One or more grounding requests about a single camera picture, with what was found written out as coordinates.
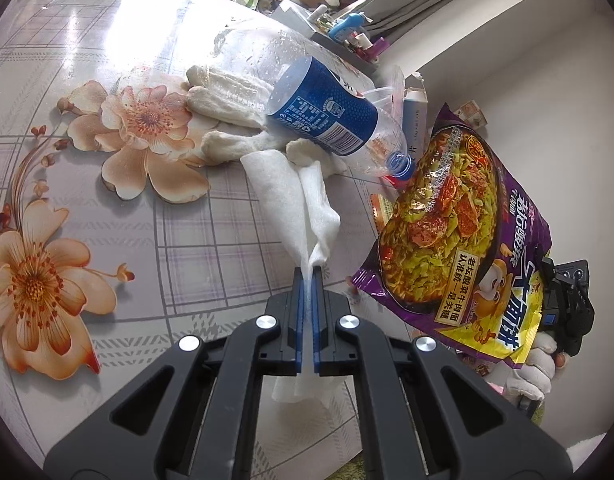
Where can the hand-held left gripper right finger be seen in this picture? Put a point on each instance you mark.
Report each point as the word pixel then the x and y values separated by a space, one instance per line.
pixel 317 320

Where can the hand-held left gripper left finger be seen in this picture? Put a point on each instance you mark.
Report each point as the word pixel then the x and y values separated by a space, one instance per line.
pixel 298 320

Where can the white cloth towel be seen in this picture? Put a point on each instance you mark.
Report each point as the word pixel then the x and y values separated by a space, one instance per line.
pixel 307 200

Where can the purple instant noodle packet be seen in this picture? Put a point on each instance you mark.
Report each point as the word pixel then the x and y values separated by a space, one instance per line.
pixel 437 220

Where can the white tissue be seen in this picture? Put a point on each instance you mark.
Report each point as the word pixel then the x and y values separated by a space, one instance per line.
pixel 312 155
pixel 222 92
pixel 232 145

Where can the clear bottle with blue label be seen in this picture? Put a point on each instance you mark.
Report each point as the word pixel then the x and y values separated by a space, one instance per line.
pixel 317 105

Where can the white and blue carton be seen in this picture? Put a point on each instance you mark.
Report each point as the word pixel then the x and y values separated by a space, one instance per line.
pixel 415 120

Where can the person's right hand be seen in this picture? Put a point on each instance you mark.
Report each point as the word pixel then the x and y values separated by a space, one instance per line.
pixel 532 365

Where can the small orange packet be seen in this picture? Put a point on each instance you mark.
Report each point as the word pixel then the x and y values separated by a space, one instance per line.
pixel 383 212

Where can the white fluffy cloth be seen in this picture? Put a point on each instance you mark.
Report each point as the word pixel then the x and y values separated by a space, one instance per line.
pixel 587 452

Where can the floral table cover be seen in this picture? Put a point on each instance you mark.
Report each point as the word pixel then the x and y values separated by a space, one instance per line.
pixel 137 260

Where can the small picture cards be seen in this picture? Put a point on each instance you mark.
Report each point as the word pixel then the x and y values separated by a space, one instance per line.
pixel 473 115

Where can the clear plastic cup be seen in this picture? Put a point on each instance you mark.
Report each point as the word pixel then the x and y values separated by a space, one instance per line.
pixel 387 97

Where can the grey tray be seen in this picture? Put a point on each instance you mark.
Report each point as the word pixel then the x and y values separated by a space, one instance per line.
pixel 347 52

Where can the blue plastic tool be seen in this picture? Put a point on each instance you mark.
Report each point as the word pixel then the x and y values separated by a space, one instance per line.
pixel 348 25

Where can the grey curtain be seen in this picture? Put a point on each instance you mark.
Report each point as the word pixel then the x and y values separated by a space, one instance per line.
pixel 417 5

